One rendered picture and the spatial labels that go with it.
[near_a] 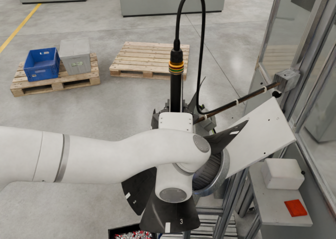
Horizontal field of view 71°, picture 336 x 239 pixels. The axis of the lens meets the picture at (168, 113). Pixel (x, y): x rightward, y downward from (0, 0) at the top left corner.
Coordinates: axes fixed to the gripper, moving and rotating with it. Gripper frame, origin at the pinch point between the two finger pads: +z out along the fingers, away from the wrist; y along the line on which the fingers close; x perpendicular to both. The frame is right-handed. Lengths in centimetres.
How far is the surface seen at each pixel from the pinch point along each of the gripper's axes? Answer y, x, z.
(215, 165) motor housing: 17.6, -35.3, 3.4
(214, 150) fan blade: 12.6, -9.5, -10.0
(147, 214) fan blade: -9.3, -36.2, -18.7
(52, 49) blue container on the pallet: -199, -118, 278
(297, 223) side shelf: 59, -65, -6
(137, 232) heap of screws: -16, -65, -14
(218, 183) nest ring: 19.1, -40.3, -2.2
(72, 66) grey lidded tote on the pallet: -152, -121, 234
